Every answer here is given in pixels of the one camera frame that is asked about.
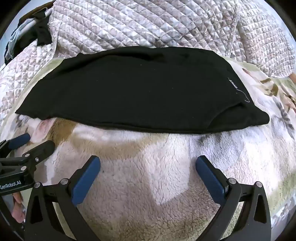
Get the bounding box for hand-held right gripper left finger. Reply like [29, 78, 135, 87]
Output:
[24, 155, 101, 241]

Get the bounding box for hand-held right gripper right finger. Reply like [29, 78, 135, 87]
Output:
[195, 155, 272, 241]

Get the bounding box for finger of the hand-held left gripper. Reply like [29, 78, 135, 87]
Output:
[0, 140, 55, 178]
[0, 133, 31, 152]

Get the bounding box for black pants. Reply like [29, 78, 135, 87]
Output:
[15, 46, 270, 134]

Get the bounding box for person's left hand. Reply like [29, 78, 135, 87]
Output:
[11, 192, 26, 224]

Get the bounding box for floral fleece blanket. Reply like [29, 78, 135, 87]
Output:
[0, 56, 296, 241]

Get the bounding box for light blue cloth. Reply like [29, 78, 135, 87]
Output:
[5, 19, 35, 63]

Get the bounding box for black hanging garment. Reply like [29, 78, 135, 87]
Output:
[32, 10, 53, 46]

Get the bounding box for quilted floral bedspread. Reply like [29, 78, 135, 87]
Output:
[0, 0, 296, 121]

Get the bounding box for white rail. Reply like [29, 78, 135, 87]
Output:
[22, 8, 55, 30]

